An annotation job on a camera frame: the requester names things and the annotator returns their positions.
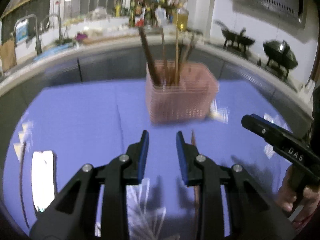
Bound upright wooden cutting board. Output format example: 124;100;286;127
0;39;17;72

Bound curved steel faucet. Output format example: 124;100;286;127
41;14;64;43

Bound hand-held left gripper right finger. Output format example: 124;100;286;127
176;131;298;240

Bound blue white box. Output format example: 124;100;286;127
15;20;28;43

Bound grey kitchen counter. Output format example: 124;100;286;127
0;30;313;120

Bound blue printed tablecloth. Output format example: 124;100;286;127
4;77;313;240

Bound yellow cooking oil bottle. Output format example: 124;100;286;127
175;7;189;32

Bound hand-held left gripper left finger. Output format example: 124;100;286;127
29;130;150;240

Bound black smartphone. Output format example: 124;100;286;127
31;150;56;212

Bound row of condiment bottles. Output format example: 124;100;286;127
114;0;157;28

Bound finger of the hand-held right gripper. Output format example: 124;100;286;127
241;114;292;152

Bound single dark wooden chopstick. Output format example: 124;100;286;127
191;129;200;215

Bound black open wok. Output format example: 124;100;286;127
215;21;255;46

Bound white plastic jug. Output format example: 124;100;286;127
154;7;167;27

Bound black wok with lid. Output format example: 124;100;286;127
263;39;298;68

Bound bundle of brown chopsticks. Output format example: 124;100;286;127
138;26;198;87

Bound flat wooden chopping board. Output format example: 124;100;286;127
82;34;140;44

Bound pink perforated utensil basket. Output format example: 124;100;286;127
146;60;220;124

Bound square steel faucet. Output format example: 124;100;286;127
14;15;43;55

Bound black gas stove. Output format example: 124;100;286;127
220;42;300;83

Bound person's right hand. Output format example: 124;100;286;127
277;166;320;228

